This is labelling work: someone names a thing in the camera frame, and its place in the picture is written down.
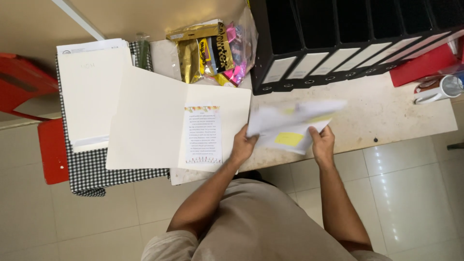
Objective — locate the black white checkered cloth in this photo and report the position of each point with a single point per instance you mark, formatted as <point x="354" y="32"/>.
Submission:
<point x="90" y="174"/>

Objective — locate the red chair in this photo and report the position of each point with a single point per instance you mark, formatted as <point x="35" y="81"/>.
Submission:
<point x="21" y="81"/>

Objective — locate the white mug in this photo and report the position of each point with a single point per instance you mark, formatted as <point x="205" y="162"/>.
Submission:
<point x="444" y="89"/>

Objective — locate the pink foil packet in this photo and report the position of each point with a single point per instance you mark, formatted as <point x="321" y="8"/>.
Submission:
<point x="237" y="70"/>

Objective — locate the printed sheet with floral border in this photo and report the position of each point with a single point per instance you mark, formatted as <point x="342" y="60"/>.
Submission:
<point x="203" y="136"/>

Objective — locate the open cream file folder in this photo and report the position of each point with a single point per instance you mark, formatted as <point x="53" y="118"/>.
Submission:
<point x="148" y="119"/>

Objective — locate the gold foil banner packet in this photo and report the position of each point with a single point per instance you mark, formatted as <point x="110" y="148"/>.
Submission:
<point x="203" y="47"/>

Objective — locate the red folder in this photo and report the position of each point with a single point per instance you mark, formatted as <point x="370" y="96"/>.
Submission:
<point x="422" y="67"/>

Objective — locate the person's beige shirt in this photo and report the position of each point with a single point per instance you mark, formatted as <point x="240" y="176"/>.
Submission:
<point x="261" y="224"/>

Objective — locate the white letterhead papers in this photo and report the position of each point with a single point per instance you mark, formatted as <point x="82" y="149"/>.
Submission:
<point x="92" y="45"/>

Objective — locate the green item in clear wrapper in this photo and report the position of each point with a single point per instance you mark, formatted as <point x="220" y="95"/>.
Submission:
<point x="143" y="52"/>

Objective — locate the white metal bar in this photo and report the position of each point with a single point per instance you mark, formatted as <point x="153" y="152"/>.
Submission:
<point x="78" y="18"/>

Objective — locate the person's right hand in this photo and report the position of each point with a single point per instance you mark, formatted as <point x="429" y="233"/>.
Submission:
<point x="323" y="146"/>

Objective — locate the clear plastic bag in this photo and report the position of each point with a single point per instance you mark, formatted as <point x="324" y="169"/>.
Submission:
<point x="246" y="43"/>

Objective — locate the row of black binders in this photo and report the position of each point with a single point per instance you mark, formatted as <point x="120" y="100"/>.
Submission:
<point x="326" y="40"/>

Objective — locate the closed cream file folder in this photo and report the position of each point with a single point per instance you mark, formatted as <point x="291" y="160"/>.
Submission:
<point x="90" y="98"/>

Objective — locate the yellow sticky note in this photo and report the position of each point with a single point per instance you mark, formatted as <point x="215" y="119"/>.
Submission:
<point x="289" y="139"/>

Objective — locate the white paper sheets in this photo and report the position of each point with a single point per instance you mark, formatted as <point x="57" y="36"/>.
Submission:
<point x="290" y="121"/>

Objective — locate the person's left hand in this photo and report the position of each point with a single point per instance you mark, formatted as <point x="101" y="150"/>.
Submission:
<point x="240" y="147"/>

